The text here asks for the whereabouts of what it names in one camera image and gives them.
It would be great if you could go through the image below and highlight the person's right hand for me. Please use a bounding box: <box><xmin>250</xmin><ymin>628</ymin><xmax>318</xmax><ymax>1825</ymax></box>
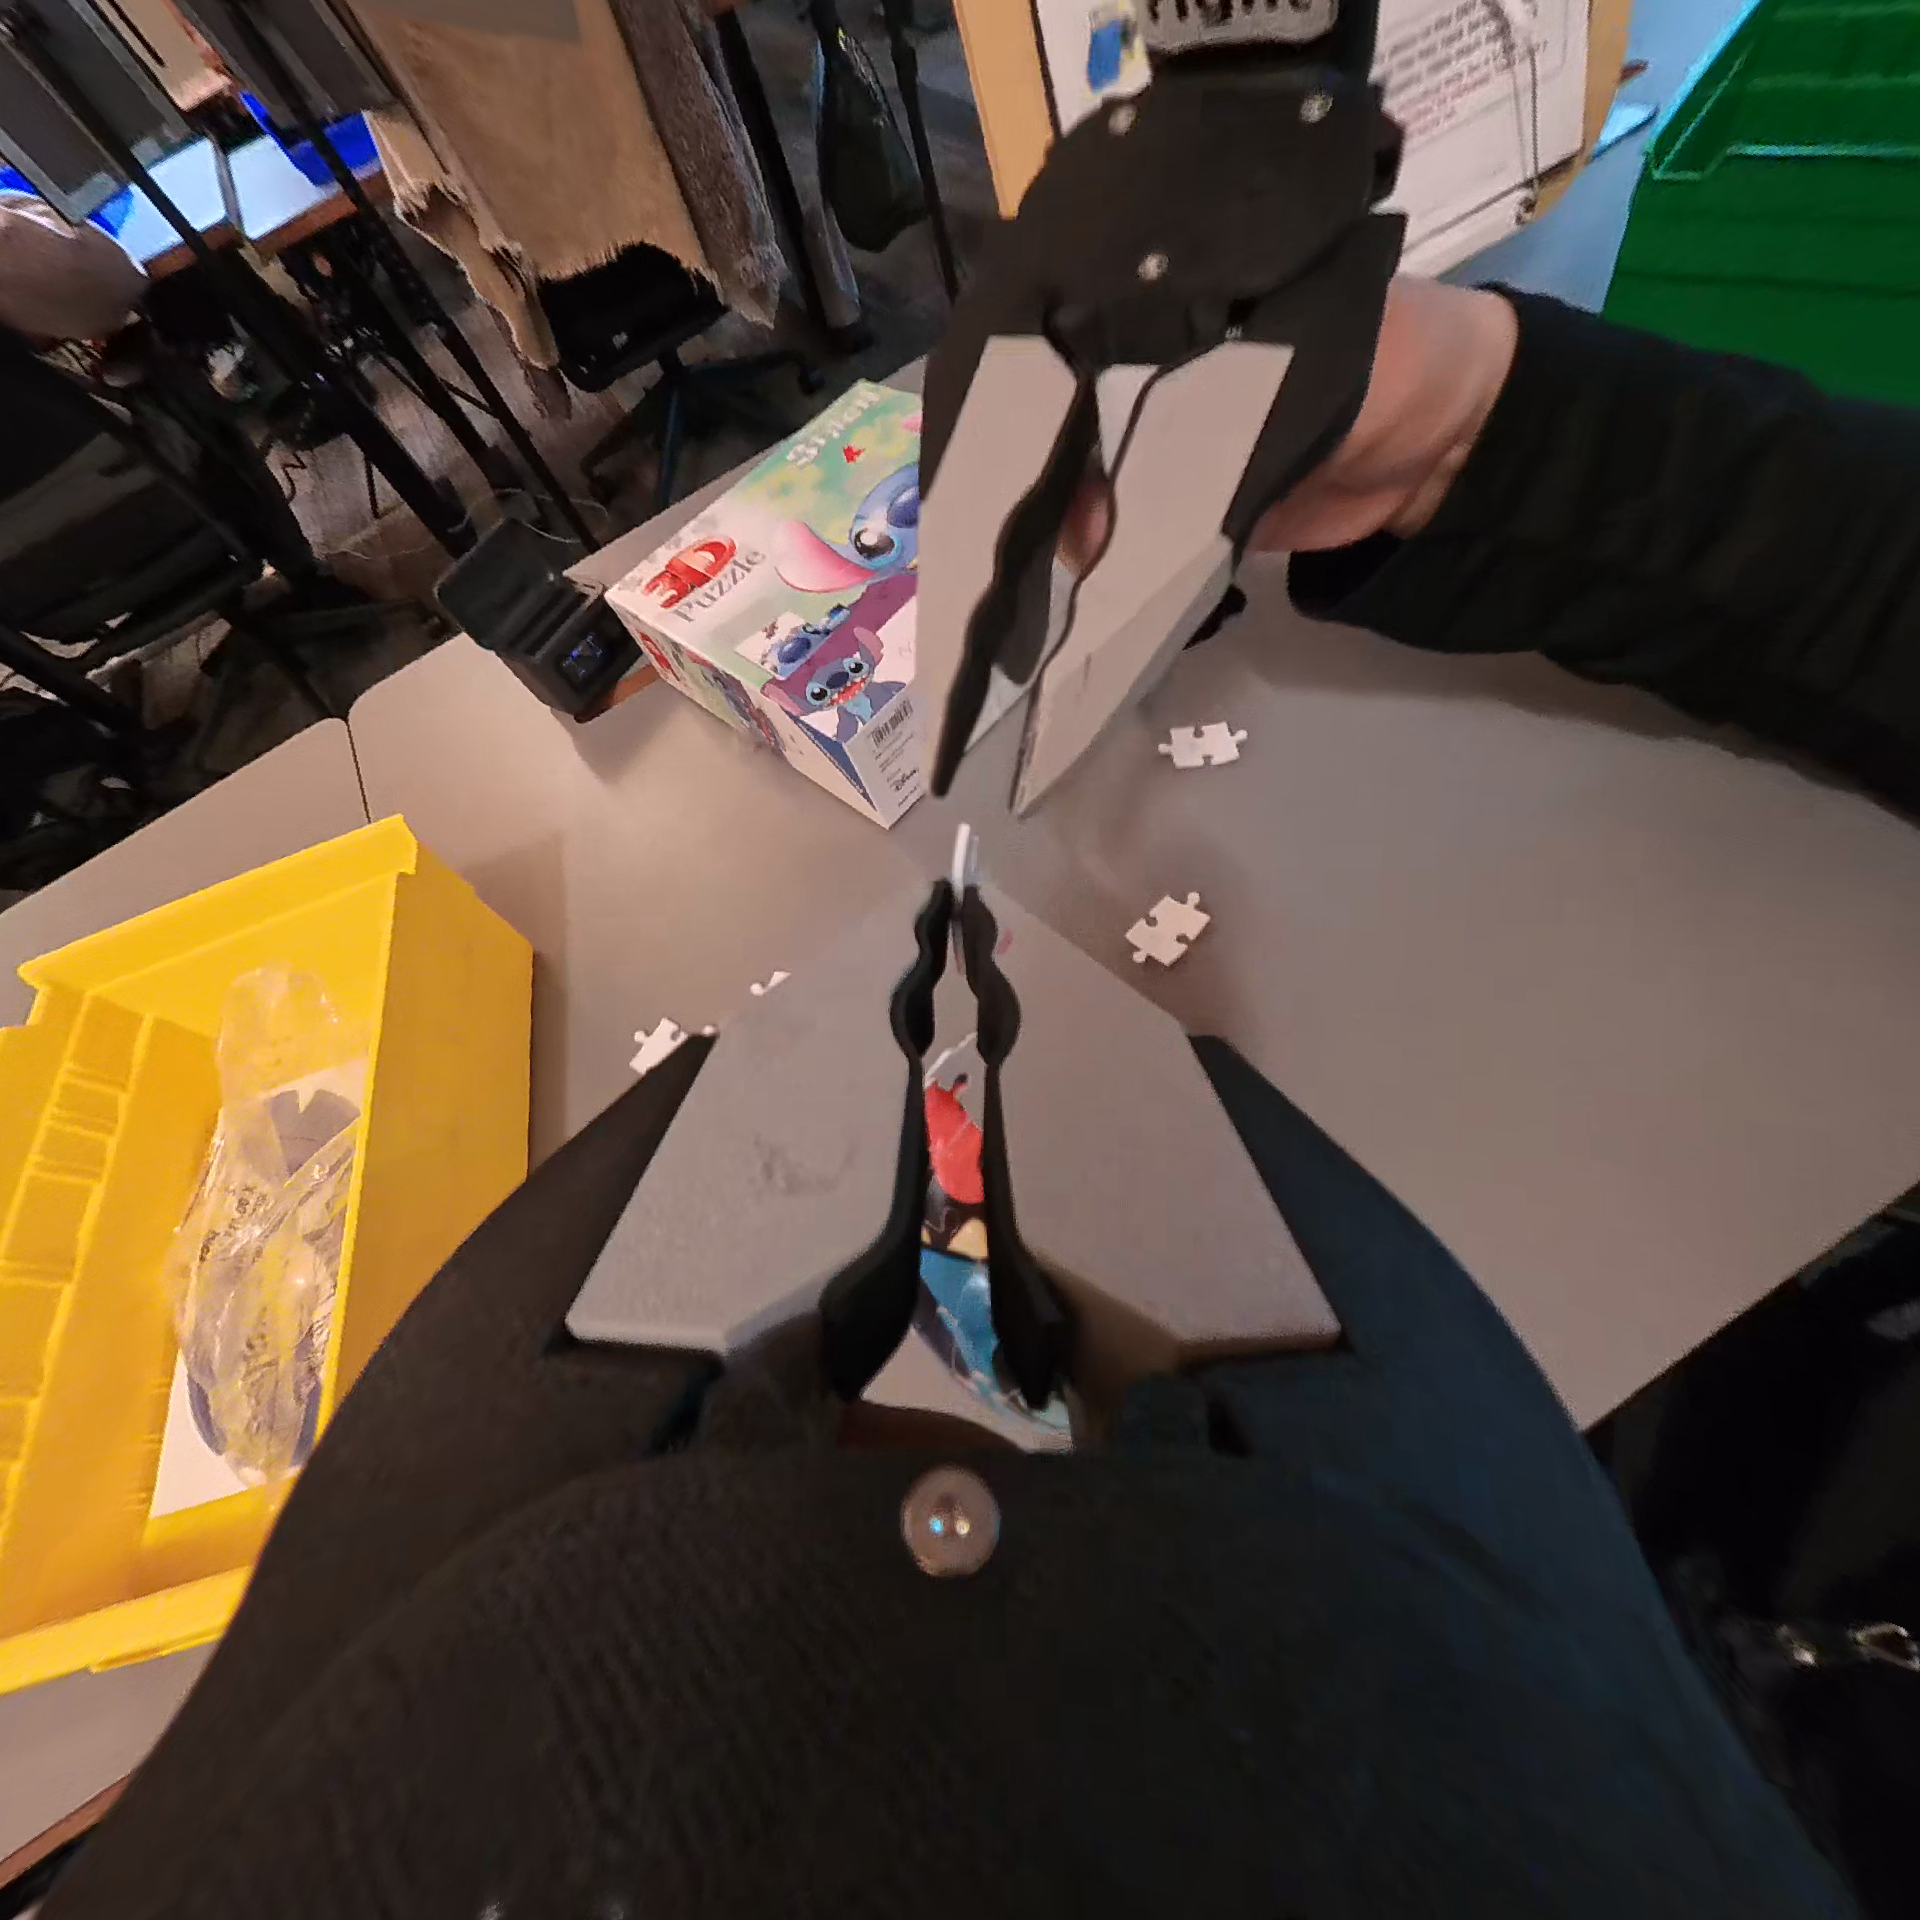
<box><xmin>1251</xmin><ymin>276</ymin><xmax>1520</xmax><ymax>557</ymax></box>

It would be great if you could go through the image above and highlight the cartoon puzzle box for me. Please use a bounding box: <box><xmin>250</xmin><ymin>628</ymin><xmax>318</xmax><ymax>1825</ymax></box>
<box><xmin>603</xmin><ymin>379</ymin><xmax>937</xmax><ymax>830</ymax></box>

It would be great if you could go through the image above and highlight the black office chair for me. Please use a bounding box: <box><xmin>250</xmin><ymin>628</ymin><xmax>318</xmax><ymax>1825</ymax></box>
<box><xmin>0</xmin><ymin>322</ymin><xmax>326</xmax><ymax>724</ymax></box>

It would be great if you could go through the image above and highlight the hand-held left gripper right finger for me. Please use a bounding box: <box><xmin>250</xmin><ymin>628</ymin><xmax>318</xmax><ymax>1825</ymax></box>
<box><xmin>964</xmin><ymin>880</ymin><xmax>1346</xmax><ymax>1410</ymax></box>

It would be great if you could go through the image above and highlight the white paper card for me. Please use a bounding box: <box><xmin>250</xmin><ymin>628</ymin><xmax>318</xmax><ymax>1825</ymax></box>
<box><xmin>149</xmin><ymin>1343</ymin><xmax>304</xmax><ymax>1522</ymax></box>

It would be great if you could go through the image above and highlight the green plastic bin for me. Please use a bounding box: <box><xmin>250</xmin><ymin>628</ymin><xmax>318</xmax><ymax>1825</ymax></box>
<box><xmin>1599</xmin><ymin>0</ymin><xmax>1920</xmax><ymax>365</ymax></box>

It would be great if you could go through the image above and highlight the cluster of white jigsaw parts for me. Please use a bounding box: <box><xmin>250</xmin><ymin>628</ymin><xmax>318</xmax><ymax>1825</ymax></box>
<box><xmin>630</xmin><ymin>971</ymin><xmax>796</xmax><ymax>1078</ymax></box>

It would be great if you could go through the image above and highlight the tan cardboard sheet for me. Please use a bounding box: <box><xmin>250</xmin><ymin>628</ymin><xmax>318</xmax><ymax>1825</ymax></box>
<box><xmin>344</xmin><ymin>0</ymin><xmax>783</xmax><ymax>372</ymax></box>

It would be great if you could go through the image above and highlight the blue puzzle ball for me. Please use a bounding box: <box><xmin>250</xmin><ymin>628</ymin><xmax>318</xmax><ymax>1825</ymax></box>
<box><xmin>911</xmin><ymin>1043</ymin><xmax>1078</xmax><ymax>1443</ymax></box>

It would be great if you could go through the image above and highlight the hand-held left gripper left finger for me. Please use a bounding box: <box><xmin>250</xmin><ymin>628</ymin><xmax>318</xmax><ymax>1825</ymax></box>
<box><xmin>565</xmin><ymin>880</ymin><xmax>962</xmax><ymax>1400</ymax></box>

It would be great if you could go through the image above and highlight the printed instruction sheet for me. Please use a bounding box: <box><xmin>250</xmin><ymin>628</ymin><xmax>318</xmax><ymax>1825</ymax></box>
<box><xmin>1032</xmin><ymin>0</ymin><xmax>1593</xmax><ymax>276</ymax></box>

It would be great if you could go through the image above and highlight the yellow plastic bin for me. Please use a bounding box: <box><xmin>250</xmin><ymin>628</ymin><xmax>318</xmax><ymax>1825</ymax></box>
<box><xmin>0</xmin><ymin>816</ymin><xmax>536</xmax><ymax>1699</ymax></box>

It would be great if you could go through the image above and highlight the black badge reel with clip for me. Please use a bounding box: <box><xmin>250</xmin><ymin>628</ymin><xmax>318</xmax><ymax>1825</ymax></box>
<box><xmin>1769</xmin><ymin>1615</ymin><xmax>1920</xmax><ymax>1678</ymax></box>

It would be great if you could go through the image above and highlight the black digital timer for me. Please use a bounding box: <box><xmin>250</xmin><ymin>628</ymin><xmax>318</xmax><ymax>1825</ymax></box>
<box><xmin>435</xmin><ymin>520</ymin><xmax>650</xmax><ymax>722</ymax></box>

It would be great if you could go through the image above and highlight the clear plastic bag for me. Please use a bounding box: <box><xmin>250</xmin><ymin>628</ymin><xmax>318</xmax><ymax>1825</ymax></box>
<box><xmin>160</xmin><ymin>964</ymin><xmax>371</xmax><ymax>1490</ymax></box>

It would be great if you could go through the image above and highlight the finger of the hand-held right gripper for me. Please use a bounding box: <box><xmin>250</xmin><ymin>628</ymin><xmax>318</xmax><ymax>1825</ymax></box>
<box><xmin>911</xmin><ymin>336</ymin><xmax>1100</xmax><ymax>800</ymax></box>
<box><xmin>1010</xmin><ymin>348</ymin><xmax>1298</xmax><ymax>823</ymax></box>

